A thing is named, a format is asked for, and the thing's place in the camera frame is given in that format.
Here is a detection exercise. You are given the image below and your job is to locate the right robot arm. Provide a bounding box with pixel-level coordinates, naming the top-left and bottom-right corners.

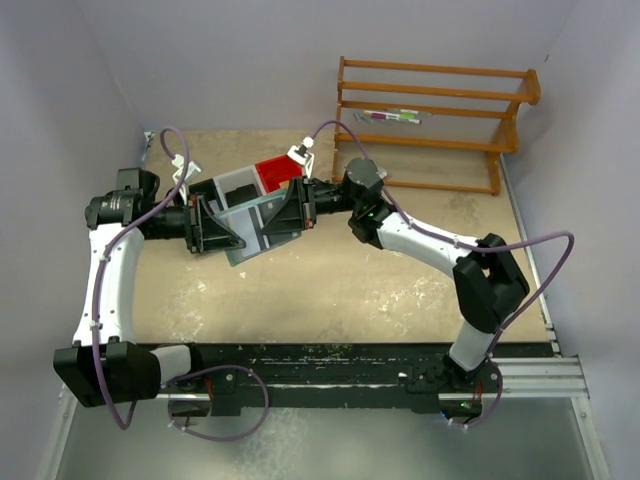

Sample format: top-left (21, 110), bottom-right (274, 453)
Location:
top-left (262, 158), bottom-right (529, 378)

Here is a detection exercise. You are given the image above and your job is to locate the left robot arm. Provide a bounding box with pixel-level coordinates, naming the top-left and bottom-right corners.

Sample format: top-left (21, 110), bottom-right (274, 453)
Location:
top-left (53, 168), bottom-right (245, 408)

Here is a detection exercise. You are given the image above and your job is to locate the red bin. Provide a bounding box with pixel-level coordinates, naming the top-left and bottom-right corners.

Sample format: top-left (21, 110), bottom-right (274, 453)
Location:
top-left (254, 155), bottom-right (303, 193)

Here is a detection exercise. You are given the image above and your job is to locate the black bin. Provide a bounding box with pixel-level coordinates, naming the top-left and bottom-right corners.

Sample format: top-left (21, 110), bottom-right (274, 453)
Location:
top-left (189, 178), bottom-right (224, 213)

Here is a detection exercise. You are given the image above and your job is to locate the white bin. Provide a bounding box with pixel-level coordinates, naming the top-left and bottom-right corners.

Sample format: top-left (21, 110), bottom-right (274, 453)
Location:
top-left (213, 166), bottom-right (266, 210)

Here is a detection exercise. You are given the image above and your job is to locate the grey clip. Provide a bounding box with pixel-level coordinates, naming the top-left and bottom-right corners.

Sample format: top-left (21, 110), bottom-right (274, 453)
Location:
top-left (354, 111), bottom-right (373, 124)

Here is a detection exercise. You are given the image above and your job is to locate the purple marker pen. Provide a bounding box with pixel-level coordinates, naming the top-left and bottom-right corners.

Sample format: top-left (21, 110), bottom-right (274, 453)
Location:
top-left (362, 110), bottom-right (422, 125)

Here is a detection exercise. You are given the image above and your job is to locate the wooden shelf rack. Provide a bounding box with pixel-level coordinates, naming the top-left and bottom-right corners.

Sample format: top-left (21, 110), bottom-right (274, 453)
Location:
top-left (331, 55), bottom-right (542, 197)

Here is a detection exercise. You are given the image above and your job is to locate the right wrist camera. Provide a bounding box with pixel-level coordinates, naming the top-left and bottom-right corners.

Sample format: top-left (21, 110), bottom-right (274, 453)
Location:
top-left (287, 136), bottom-right (315, 178)

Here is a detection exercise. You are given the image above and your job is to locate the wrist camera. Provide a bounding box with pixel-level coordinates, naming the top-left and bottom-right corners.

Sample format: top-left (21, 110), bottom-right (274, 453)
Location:
top-left (171, 154), bottom-right (202, 185)
top-left (287, 136), bottom-right (315, 178)

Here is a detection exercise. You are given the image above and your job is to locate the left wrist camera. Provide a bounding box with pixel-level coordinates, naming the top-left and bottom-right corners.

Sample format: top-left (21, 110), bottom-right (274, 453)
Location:
top-left (171, 154), bottom-right (202, 185)

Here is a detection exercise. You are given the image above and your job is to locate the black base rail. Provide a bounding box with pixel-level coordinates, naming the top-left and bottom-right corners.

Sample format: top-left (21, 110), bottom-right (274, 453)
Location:
top-left (87, 342), bottom-right (556, 416)

